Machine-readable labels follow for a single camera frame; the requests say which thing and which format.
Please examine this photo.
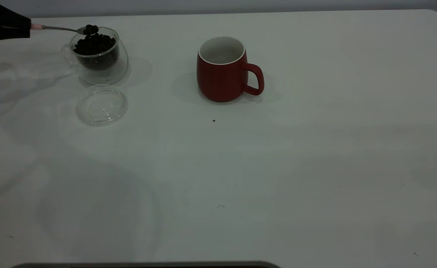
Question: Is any clear double-wall glass cup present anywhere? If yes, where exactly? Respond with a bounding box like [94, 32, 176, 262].
[61, 27, 129, 87]

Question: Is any red ceramic mug white inside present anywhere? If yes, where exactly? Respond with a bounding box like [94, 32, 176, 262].
[197, 36, 265, 103]

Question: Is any clear round glass lid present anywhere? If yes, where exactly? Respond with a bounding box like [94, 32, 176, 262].
[76, 84, 129, 126]

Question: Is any coffee bean pile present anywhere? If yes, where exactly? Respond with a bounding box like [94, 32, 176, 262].
[73, 33, 119, 71]

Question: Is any pink-handled metal spoon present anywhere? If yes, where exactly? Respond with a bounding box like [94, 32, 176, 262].
[31, 23, 99, 36]

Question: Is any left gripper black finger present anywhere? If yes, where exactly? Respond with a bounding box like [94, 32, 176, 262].
[0, 0, 32, 28]
[0, 27, 32, 45]

